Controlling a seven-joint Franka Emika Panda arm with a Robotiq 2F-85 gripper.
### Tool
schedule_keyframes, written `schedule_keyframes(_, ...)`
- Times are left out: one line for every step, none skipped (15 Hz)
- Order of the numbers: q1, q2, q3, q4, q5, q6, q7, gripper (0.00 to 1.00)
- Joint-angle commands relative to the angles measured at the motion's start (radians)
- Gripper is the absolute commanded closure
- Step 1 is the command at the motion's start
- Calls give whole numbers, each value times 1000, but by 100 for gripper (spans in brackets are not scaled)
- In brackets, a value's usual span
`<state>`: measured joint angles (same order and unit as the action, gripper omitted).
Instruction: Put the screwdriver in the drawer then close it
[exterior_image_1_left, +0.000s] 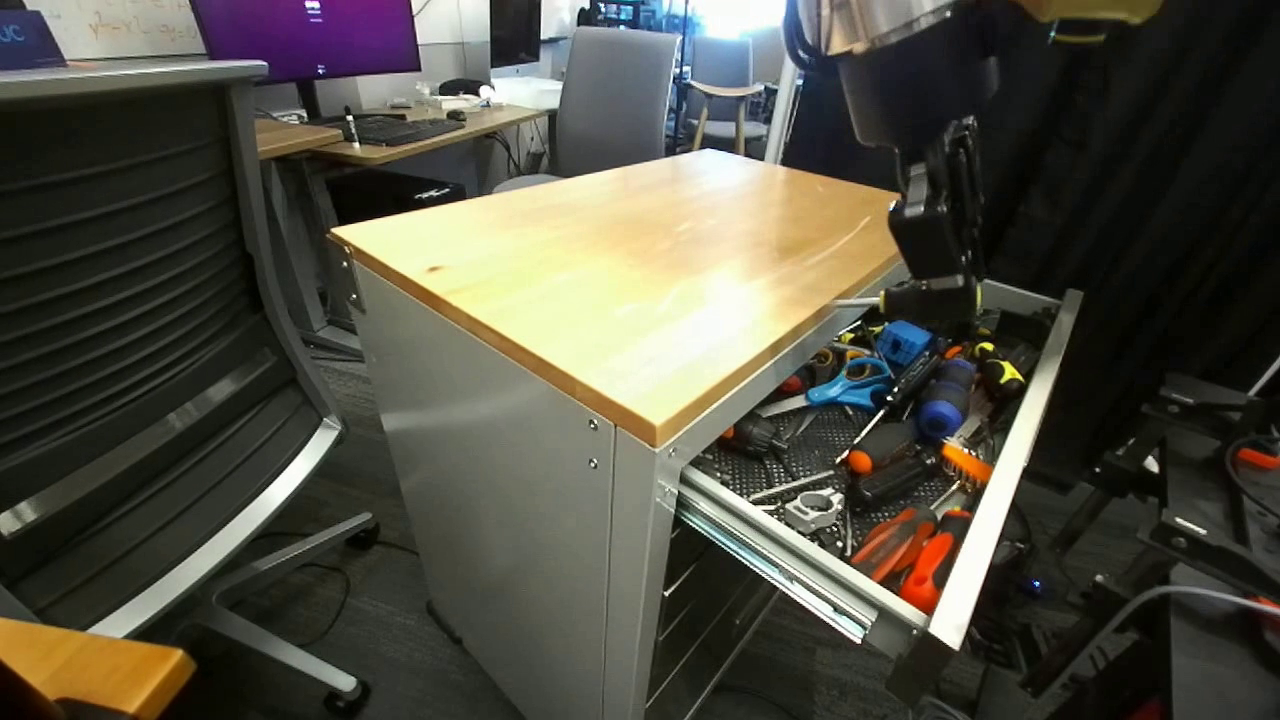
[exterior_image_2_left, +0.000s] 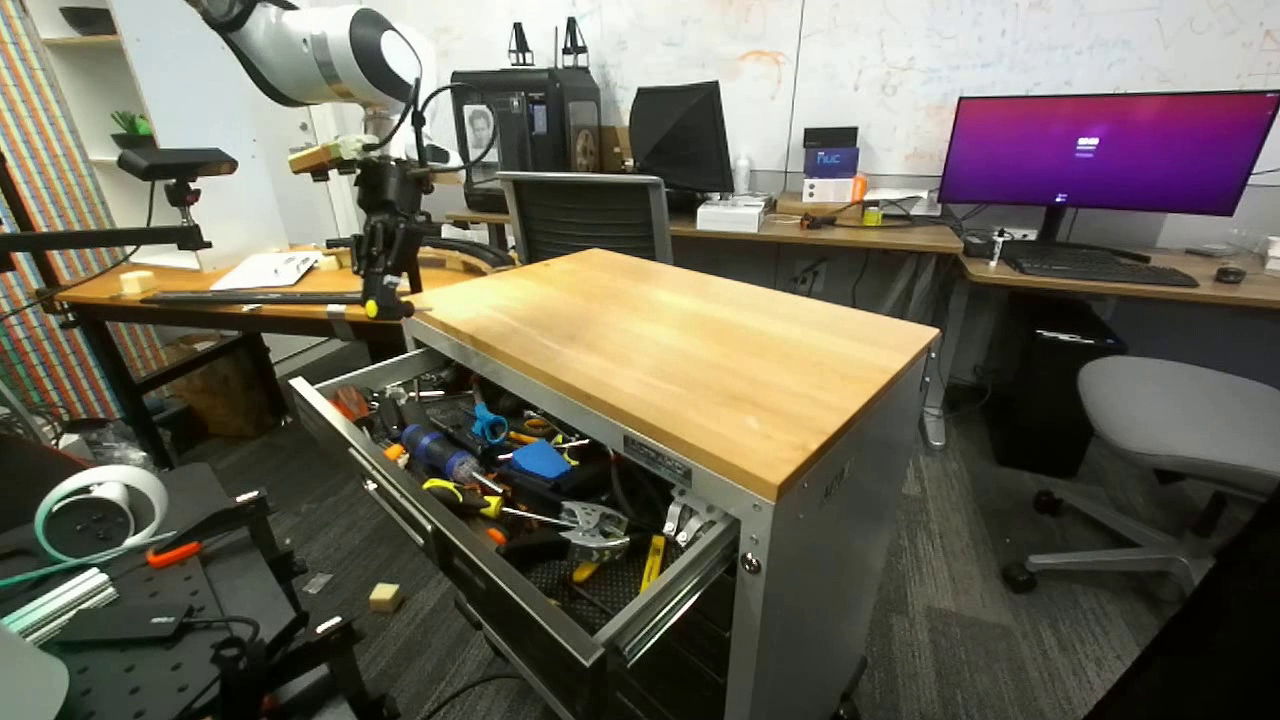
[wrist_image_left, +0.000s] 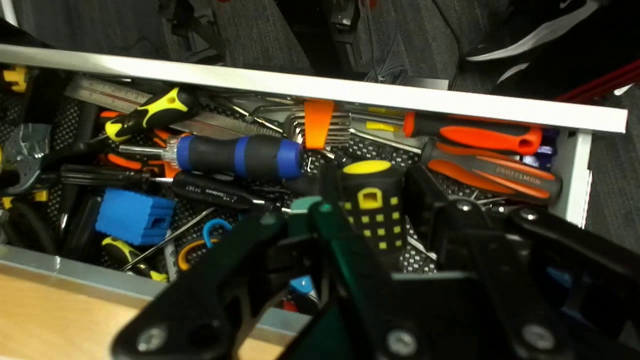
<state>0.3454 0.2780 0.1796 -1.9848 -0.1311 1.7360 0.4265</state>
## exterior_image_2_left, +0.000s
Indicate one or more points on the yellow ball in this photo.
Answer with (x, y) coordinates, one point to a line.
(874, 216)

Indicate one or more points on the black 3D printer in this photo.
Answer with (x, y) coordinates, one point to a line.
(527, 125)

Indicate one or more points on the black mesh office chair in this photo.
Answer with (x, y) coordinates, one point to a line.
(585, 212)

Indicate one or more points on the grey metal tool drawer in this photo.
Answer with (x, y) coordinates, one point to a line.
(445, 525)

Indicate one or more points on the black keyboard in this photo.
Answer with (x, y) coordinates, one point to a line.
(1101, 265)

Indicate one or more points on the white box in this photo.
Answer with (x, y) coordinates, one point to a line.
(729, 212)

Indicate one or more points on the black computer tower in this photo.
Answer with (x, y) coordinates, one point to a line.
(1053, 384)

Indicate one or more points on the blue product box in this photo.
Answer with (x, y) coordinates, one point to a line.
(829, 152)

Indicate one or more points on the aluminium extrusion bar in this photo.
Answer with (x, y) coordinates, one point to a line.
(61, 602)

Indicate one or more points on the white tape roll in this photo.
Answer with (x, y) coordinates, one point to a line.
(136, 487)

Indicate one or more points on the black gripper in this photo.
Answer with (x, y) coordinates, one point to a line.
(389, 202)

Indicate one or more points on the black computer mouse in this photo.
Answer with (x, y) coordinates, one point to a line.
(1228, 274)

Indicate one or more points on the black breadboard platform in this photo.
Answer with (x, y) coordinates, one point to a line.
(147, 667)

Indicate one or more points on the black stereo camera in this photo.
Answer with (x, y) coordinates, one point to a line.
(178, 162)

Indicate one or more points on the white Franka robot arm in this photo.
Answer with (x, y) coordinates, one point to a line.
(307, 53)

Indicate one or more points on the grey wood-topped workbench cabinet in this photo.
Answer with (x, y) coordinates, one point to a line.
(694, 362)

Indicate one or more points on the small wooden block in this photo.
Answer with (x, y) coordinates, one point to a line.
(384, 599)

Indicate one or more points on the purple screen monitor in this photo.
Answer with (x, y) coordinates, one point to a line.
(1106, 150)

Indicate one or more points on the grey upholstered office chair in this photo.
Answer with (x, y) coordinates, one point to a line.
(1173, 423)

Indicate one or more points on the yellow and black tool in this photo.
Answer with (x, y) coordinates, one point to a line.
(451, 492)

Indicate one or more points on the black monitor back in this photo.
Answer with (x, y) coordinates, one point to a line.
(683, 134)

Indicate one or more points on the white paper sheets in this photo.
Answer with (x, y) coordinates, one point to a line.
(264, 269)

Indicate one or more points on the silver pliers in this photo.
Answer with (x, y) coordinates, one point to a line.
(592, 525)

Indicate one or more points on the green plant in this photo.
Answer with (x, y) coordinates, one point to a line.
(129, 131)

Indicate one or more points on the wooden monitor desk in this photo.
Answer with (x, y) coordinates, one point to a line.
(1252, 294)

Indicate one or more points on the wooden desk with clutter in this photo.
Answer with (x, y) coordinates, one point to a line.
(802, 237)

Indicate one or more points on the blue plastic block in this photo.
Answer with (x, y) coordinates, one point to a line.
(541, 463)

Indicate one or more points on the wooden side table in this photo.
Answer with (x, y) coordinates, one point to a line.
(172, 286)

